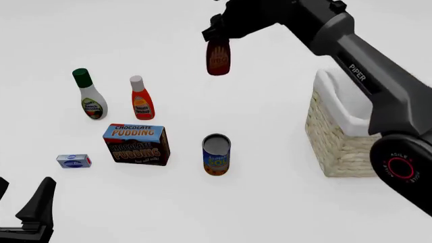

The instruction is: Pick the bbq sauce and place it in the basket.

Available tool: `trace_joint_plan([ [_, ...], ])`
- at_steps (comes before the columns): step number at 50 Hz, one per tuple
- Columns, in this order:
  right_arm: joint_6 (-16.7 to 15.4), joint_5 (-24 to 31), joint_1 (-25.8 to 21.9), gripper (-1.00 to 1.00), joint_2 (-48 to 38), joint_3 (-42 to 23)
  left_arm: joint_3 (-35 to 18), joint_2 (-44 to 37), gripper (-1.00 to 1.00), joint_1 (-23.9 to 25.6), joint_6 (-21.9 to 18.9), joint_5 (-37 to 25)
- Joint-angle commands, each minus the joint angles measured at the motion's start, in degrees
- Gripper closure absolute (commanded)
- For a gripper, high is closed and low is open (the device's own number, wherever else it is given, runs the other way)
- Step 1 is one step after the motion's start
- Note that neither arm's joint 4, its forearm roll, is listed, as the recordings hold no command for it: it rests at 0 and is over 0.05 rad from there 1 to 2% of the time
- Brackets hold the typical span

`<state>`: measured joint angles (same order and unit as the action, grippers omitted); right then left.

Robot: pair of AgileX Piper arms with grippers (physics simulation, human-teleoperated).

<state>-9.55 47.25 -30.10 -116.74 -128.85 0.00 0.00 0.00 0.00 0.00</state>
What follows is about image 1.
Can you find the red ketchup bottle, white cap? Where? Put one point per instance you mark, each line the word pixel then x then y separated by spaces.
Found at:
pixel 142 103

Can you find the dark red bbq sauce bottle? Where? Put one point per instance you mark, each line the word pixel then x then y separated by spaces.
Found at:
pixel 219 59

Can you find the ranch dressing bottle, green cap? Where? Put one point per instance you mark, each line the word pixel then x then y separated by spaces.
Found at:
pixel 92 101

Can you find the small silver butter box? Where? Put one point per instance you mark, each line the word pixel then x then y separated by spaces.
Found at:
pixel 74 162

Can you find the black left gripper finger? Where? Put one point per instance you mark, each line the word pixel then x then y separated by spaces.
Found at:
pixel 38 205
pixel 2 186

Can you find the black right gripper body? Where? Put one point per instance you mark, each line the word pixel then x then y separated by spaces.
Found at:
pixel 216 33

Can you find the chocolate pudding box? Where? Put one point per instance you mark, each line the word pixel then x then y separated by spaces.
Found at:
pixel 138 146

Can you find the blue and yellow soup can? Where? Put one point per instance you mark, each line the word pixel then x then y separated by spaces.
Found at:
pixel 216 159

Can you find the right robot arm, grey and black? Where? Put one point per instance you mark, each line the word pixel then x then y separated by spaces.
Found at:
pixel 371 65

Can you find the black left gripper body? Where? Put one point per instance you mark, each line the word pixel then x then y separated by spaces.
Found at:
pixel 23 235

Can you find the woven basket with white liner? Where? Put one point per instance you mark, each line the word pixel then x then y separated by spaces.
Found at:
pixel 334 141

